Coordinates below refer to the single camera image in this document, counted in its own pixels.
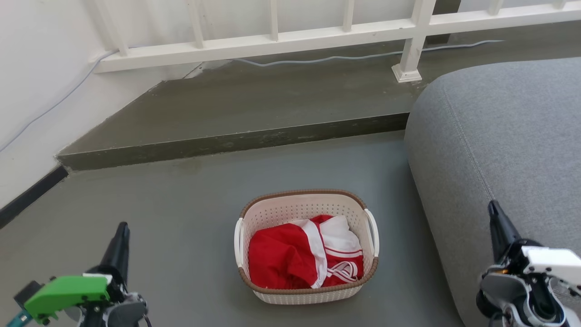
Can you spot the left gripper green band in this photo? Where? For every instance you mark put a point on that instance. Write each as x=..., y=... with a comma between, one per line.
x=68, y=290

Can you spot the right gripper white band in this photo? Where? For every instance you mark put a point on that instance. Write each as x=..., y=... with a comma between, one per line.
x=540, y=281

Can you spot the white perforated laundry basket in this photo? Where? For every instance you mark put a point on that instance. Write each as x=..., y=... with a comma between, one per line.
x=295, y=206

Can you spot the grey fabric sofa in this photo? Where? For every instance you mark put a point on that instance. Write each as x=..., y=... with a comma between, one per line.
x=499, y=136

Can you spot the black baseboard strip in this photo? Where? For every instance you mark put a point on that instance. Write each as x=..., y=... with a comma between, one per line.
x=32, y=195

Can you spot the red and white garment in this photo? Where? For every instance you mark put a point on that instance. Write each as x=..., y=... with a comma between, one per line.
x=277, y=254

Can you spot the white wooden railing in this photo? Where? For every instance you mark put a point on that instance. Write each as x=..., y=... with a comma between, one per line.
x=272, y=44

